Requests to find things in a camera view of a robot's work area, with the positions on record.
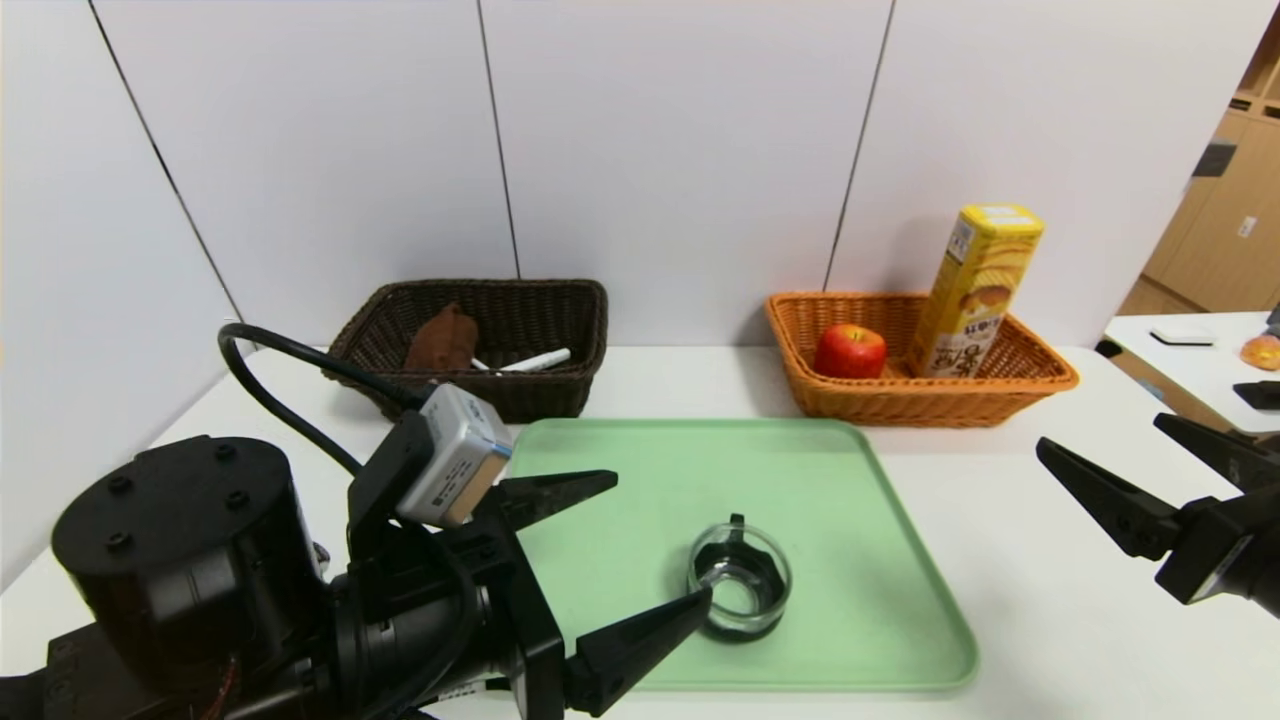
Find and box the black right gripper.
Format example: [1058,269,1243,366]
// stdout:
[1035,412,1280,619]

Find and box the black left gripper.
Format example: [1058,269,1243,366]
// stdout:
[333,469,713,720]

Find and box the thick white marker pen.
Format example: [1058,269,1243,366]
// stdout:
[500,347,572,374]

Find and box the yellow snack box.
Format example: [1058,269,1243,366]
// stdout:
[908,204,1046,379]

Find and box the brown towel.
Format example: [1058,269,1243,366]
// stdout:
[404,303,479,373]

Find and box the red apple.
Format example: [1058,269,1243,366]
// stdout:
[813,323,889,380]

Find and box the dark brown wicker basket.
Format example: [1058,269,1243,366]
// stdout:
[325,278,609,424]

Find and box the orange wicker basket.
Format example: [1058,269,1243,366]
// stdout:
[766,291,1081,428]

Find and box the white background table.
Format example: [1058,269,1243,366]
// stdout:
[1105,310,1280,433]

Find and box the clear glass cup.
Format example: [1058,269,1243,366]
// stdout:
[686,514,793,644]

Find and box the light green plastic tray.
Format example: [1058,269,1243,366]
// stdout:
[490,418,980,693]

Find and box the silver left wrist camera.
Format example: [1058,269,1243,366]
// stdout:
[397,383,514,528]

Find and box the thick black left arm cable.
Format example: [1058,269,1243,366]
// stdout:
[218,323,431,476]

